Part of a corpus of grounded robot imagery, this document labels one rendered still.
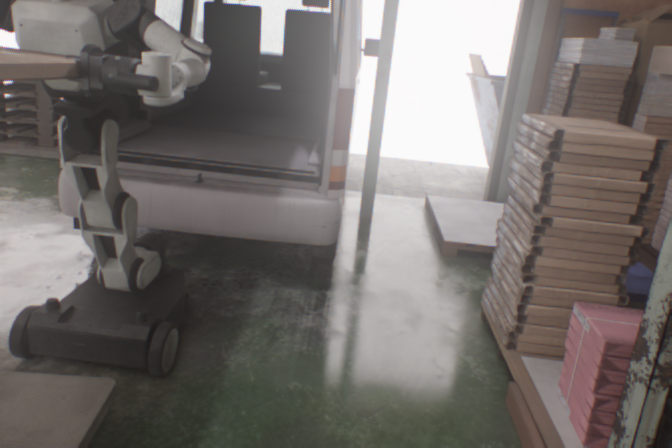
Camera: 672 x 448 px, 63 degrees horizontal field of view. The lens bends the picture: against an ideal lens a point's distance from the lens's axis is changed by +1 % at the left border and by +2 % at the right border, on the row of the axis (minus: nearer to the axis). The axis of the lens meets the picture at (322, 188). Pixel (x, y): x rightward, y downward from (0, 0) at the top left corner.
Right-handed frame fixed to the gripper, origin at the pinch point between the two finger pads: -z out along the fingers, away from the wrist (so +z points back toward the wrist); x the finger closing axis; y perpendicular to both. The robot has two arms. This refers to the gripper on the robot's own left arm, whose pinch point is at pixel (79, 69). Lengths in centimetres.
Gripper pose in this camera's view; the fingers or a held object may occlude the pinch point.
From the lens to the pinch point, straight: 151.8
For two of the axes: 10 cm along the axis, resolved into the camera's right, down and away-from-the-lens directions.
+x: -0.9, 9.6, 2.7
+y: 3.5, -2.2, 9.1
